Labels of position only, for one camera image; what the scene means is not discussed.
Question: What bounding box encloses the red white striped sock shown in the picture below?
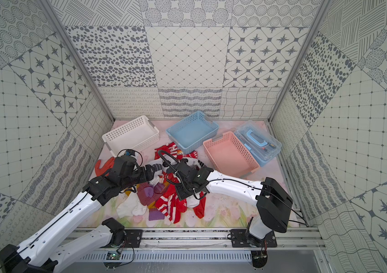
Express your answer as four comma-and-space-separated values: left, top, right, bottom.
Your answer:
155, 185, 187, 224

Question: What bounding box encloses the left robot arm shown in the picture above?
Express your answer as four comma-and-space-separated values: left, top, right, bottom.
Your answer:
0, 150, 162, 273

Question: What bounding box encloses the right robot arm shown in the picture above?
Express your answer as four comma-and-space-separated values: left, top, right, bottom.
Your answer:
167, 160, 293, 240

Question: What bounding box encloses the white plastic basket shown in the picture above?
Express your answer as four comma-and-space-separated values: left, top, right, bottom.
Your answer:
102, 116, 159, 157

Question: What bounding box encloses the blue plastic basket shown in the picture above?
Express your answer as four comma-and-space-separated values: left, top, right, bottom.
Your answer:
166, 111, 219, 154

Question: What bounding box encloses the pink plastic basket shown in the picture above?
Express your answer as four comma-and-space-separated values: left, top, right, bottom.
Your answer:
203, 131, 260, 178

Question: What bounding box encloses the red rubber glove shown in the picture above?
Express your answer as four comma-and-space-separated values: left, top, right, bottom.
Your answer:
95, 157, 115, 176

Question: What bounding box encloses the purple striped sock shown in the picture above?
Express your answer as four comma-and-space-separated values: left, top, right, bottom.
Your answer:
137, 183, 166, 206

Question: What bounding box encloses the plain red sock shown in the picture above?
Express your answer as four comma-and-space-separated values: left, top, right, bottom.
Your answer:
193, 192, 207, 219

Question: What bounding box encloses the plain white sock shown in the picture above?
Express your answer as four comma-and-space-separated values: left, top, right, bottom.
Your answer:
116, 193, 147, 218

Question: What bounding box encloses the red santa striped sock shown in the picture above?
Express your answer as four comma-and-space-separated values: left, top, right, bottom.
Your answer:
154, 142, 198, 160

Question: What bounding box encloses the clear plastic tool box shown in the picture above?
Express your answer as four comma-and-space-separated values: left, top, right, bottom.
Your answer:
234, 121, 282, 167

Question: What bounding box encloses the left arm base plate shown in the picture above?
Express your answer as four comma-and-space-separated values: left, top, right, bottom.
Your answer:
109, 229, 143, 248

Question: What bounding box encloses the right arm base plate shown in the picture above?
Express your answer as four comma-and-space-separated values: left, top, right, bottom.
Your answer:
227, 229, 277, 248

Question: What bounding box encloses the aluminium mounting rail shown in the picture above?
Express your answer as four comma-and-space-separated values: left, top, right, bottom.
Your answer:
135, 227, 326, 250

